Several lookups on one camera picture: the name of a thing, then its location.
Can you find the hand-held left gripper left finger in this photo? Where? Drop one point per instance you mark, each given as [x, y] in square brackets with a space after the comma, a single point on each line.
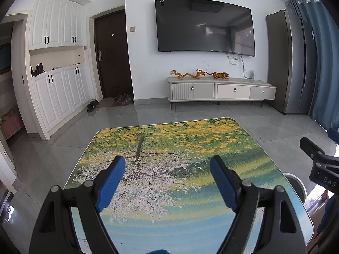
[114, 180]

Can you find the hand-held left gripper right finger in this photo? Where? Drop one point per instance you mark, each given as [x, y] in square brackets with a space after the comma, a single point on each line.
[225, 185]

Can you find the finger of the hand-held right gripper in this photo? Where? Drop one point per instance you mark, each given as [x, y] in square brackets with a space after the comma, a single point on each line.
[309, 146]

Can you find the white bin with black liner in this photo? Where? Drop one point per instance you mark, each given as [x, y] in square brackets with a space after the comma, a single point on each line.
[300, 187]

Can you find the person's right forearm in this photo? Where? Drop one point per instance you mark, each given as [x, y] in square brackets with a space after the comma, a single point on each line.
[328, 213]

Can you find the black shoes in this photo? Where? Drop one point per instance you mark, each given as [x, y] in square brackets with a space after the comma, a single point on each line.
[92, 105]

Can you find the brown door mat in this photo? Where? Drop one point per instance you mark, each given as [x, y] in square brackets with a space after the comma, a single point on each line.
[107, 102]

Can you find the brown shoes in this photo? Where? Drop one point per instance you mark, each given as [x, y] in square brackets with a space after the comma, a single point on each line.
[123, 100]

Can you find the blue curtain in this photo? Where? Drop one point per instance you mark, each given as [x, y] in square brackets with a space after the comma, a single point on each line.
[324, 66]

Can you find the grey refrigerator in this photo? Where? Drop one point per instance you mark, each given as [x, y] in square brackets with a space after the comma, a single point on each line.
[288, 63]

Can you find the white router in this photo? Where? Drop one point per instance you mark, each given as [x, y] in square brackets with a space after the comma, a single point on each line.
[254, 74]

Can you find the white television cabinet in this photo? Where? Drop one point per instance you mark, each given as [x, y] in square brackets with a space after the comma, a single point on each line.
[233, 91]

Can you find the white hallway cabinet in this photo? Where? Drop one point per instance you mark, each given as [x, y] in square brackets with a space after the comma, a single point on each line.
[55, 98]

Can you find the golden tiger figurine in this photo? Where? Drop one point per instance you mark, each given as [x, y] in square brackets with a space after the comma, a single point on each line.
[219, 76]

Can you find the golden dragon figurine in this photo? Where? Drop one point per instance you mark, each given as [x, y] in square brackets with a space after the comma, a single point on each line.
[188, 75]

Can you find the pink bed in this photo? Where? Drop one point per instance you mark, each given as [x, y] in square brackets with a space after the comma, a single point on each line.
[10, 121]

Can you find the dark brown entrance door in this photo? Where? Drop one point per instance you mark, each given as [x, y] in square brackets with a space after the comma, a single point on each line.
[116, 58]

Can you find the black handbag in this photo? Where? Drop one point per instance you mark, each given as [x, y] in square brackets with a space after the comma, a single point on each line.
[39, 70]

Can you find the black wall television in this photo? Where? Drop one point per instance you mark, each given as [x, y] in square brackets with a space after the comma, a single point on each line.
[201, 26]

